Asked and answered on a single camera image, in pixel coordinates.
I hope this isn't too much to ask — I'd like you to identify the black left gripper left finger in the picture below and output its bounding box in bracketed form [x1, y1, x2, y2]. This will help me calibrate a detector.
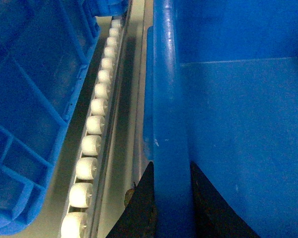
[107, 162, 157, 238]

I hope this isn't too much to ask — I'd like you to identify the white roller track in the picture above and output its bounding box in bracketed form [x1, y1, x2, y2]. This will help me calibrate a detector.
[58, 17, 125, 238]

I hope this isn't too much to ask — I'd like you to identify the steel roller rack frame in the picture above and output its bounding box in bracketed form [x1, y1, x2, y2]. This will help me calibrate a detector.
[57, 0, 154, 238]

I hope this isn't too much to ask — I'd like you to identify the large blue plastic crate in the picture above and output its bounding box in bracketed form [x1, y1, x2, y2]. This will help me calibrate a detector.
[144, 0, 298, 238]

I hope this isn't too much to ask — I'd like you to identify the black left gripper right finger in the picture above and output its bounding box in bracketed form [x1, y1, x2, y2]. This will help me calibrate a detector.
[190, 161, 259, 238]

